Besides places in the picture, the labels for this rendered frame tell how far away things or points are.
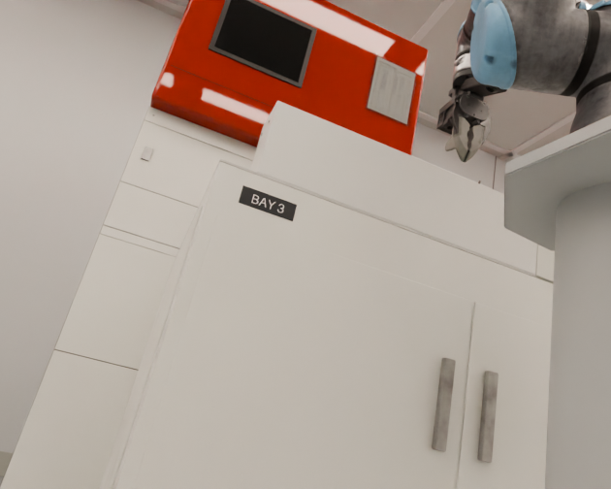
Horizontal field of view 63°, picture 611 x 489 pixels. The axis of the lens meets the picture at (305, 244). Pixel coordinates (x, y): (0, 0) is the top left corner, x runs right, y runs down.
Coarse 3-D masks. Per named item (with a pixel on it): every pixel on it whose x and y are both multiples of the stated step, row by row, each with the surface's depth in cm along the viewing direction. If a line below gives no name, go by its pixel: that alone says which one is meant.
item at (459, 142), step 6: (462, 120) 102; (462, 126) 101; (468, 126) 102; (462, 132) 101; (450, 138) 105; (456, 138) 101; (462, 138) 101; (450, 144) 104; (456, 144) 101; (462, 144) 100; (462, 150) 100; (462, 156) 100
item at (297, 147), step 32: (288, 128) 83; (320, 128) 85; (256, 160) 84; (288, 160) 81; (320, 160) 83; (352, 160) 86; (384, 160) 88; (416, 160) 90; (320, 192) 82; (352, 192) 84; (384, 192) 86; (416, 192) 88; (448, 192) 91; (480, 192) 94; (416, 224) 87; (448, 224) 89; (480, 224) 92; (512, 256) 92
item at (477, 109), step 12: (468, 72) 106; (456, 84) 110; (456, 96) 105; (468, 96) 104; (480, 96) 105; (444, 108) 109; (468, 108) 103; (480, 108) 104; (444, 120) 108; (468, 120) 104; (480, 120) 104
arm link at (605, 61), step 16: (592, 16) 67; (608, 16) 67; (592, 32) 66; (608, 32) 66; (592, 48) 66; (608, 48) 66; (592, 64) 67; (608, 64) 66; (576, 80) 69; (592, 80) 68; (576, 96) 71
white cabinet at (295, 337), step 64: (256, 192) 78; (192, 256) 72; (256, 256) 75; (320, 256) 78; (384, 256) 83; (448, 256) 87; (192, 320) 69; (256, 320) 72; (320, 320) 76; (384, 320) 79; (448, 320) 83; (512, 320) 88; (192, 384) 67; (256, 384) 70; (320, 384) 73; (384, 384) 76; (448, 384) 79; (512, 384) 84; (128, 448) 63; (192, 448) 65; (256, 448) 67; (320, 448) 70; (384, 448) 74; (448, 448) 77; (512, 448) 81
